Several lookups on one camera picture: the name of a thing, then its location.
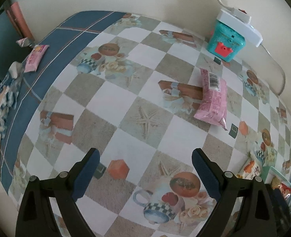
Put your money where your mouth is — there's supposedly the orange egg roll packet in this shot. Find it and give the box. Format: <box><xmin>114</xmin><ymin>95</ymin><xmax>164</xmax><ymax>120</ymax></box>
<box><xmin>270</xmin><ymin>176</ymin><xmax>291</xmax><ymax>199</ymax></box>

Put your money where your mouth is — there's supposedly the teal-rimmed cardboard tray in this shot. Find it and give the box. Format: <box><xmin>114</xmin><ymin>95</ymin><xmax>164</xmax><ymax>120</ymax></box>
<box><xmin>261</xmin><ymin>166</ymin><xmax>291</xmax><ymax>188</ymax></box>

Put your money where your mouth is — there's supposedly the beige foil snack bag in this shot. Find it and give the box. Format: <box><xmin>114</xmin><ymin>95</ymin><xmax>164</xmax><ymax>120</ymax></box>
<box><xmin>236</xmin><ymin>153</ymin><xmax>263</xmax><ymax>180</ymax></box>

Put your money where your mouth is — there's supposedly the pink snack packet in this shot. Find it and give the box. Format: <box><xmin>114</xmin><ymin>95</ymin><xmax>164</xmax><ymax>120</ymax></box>
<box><xmin>194</xmin><ymin>69</ymin><xmax>227</xmax><ymax>131</ymax></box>

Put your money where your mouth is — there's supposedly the blue white crumpled wrapper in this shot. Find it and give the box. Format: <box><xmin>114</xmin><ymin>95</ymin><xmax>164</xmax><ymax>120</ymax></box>
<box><xmin>0</xmin><ymin>62</ymin><xmax>24</xmax><ymax>139</ymax></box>

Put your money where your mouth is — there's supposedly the small pink wafer packet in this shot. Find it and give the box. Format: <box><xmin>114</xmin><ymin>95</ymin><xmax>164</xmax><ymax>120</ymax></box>
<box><xmin>24</xmin><ymin>44</ymin><xmax>50</xmax><ymax>73</ymax></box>

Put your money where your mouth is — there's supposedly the patterned tablecloth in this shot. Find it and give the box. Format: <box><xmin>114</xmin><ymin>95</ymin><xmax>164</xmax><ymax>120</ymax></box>
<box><xmin>0</xmin><ymin>11</ymin><xmax>291</xmax><ymax>236</ymax></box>

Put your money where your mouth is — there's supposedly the crumpled silver wrapper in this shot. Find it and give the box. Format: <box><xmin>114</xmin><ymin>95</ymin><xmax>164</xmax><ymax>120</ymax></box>
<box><xmin>16</xmin><ymin>38</ymin><xmax>35</xmax><ymax>48</ymax></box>

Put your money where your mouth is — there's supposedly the teal toy box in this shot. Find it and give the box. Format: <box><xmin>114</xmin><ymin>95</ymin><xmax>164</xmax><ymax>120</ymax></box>
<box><xmin>207</xmin><ymin>20</ymin><xmax>246</xmax><ymax>62</ymax></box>

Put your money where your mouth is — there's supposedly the white power strip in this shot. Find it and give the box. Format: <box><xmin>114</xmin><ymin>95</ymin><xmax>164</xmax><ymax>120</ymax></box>
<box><xmin>217</xmin><ymin>8</ymin><xmax>263</xmax><ymax>47</ymax></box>

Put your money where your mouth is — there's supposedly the white power cord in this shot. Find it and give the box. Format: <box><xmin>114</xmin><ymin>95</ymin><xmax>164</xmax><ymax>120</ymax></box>
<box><xmin>214</xmin><ymin>0</ymin><xmax>287</xmax><ymax>96</ymax></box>

